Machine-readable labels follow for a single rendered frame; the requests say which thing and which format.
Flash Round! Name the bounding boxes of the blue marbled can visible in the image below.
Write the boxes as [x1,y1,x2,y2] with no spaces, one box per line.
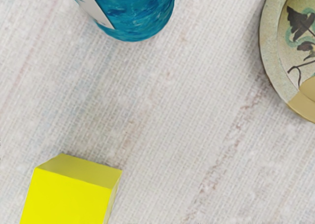
[64,0,178,41]

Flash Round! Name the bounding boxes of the painted ceramic plate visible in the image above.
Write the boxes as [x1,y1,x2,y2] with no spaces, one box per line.
[259,0,315,125]

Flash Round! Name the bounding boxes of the yellow block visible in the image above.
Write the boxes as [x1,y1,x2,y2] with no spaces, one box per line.
[19,153,123,224]

